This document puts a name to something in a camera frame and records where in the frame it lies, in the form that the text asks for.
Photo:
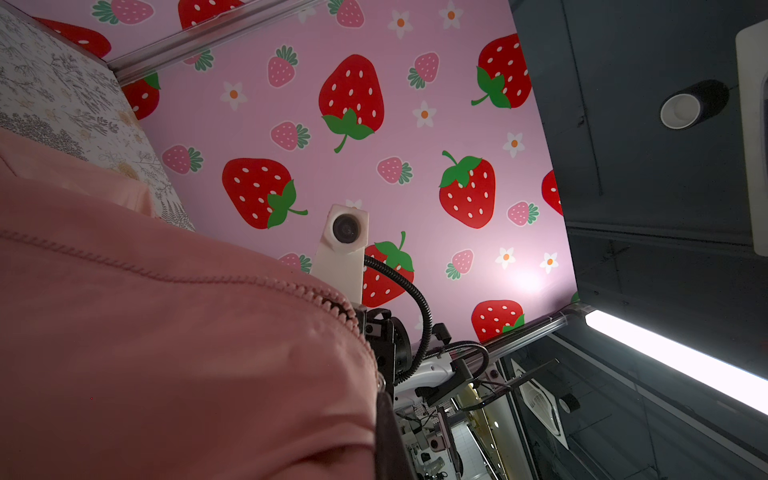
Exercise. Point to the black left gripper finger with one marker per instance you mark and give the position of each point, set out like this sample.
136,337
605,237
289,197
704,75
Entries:
392,461

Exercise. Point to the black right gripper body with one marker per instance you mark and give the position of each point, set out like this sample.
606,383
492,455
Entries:
389,341

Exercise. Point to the pink hooded zip jacket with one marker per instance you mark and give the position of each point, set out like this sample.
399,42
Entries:
134,349

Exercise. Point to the long white ceiling light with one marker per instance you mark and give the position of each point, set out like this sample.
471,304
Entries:
736,383

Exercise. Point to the round black ceiling fixture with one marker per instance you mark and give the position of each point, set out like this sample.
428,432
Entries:
694,104

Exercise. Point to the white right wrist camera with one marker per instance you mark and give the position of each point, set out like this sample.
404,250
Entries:
339,259

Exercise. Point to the aluminium right corner post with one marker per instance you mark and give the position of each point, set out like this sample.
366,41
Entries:
212,33

